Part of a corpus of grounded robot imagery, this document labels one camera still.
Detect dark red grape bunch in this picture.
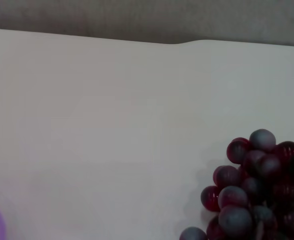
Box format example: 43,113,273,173
179,128,294,240

